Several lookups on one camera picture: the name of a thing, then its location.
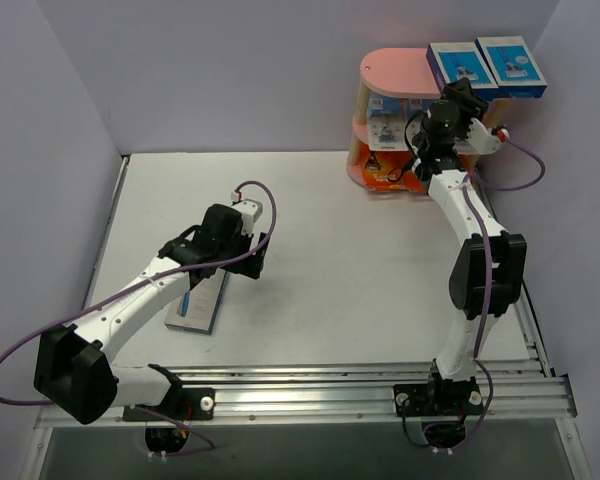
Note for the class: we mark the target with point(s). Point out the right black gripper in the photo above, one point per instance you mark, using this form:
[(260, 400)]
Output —
[(464, 93)]

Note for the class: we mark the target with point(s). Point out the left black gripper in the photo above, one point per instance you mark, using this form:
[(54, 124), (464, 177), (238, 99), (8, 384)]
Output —
[(252, 257)]

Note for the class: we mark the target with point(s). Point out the grey Harry's box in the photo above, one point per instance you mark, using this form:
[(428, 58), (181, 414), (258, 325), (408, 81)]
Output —
[(197, 311), (452, 61)]

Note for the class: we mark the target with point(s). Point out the blue razor blister pack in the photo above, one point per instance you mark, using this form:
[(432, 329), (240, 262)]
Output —
[(416, 105)]

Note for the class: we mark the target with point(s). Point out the white blue Harry's box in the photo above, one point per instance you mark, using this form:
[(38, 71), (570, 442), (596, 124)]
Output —
[(512, 66)]

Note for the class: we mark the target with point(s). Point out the orange Gillette box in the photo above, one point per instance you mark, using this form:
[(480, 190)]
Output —
[(413, 185), (381, 170)]

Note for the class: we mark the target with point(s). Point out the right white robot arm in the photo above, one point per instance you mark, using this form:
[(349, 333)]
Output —
[(487, 275)]

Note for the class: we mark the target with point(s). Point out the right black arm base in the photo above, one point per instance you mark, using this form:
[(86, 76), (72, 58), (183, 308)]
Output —
[(436, 418)]

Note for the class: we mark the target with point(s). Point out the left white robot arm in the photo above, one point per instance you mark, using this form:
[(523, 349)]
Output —
[(75, 366)]

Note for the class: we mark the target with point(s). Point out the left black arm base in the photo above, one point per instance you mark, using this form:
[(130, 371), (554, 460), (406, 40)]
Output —
[(179, 411)]

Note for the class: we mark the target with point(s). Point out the pink three-tier shelf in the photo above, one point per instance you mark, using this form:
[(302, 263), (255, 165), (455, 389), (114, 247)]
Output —
[(397, 72)]

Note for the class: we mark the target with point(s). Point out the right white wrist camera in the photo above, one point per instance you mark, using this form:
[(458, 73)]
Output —
[(483, 140)]

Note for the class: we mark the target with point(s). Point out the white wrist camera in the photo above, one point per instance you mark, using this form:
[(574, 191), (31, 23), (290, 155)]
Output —
[(250, 211), (483, 140)]

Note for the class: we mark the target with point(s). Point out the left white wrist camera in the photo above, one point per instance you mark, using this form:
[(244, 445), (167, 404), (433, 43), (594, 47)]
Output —
[(250, 211)]

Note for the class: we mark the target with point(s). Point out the aluminium rail frame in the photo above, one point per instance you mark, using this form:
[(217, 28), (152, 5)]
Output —
[(304, 362)]

